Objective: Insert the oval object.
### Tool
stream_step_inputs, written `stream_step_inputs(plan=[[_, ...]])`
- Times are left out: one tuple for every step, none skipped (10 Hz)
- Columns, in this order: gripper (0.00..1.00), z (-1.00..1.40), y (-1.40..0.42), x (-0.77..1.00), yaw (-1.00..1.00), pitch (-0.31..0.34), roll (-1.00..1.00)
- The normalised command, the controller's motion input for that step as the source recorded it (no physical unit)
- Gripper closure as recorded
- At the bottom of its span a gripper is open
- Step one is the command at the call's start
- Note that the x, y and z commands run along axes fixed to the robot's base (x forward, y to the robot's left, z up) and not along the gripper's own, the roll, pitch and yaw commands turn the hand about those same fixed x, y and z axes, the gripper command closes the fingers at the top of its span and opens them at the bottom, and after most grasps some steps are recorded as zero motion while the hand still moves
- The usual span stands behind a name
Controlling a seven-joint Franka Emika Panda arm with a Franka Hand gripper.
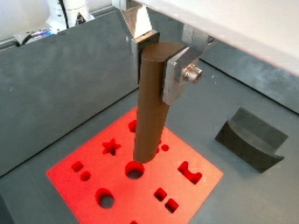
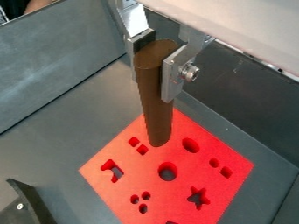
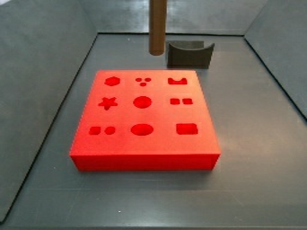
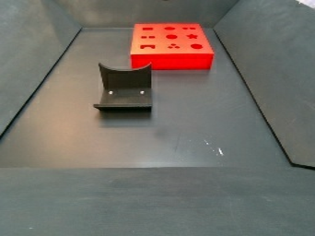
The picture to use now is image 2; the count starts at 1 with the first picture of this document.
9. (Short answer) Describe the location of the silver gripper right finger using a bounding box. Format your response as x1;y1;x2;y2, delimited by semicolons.
161;25;215;102

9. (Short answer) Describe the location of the dark brown oval peg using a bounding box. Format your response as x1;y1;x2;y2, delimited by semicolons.
133;39;177;147

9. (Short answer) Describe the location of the black curved peg holder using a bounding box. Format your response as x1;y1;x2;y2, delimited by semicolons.
0;178;57;224

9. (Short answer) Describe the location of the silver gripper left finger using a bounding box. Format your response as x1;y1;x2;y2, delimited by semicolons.
115;0;157;82

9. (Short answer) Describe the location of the red shape sorter block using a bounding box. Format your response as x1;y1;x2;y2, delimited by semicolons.
79;110;253;224

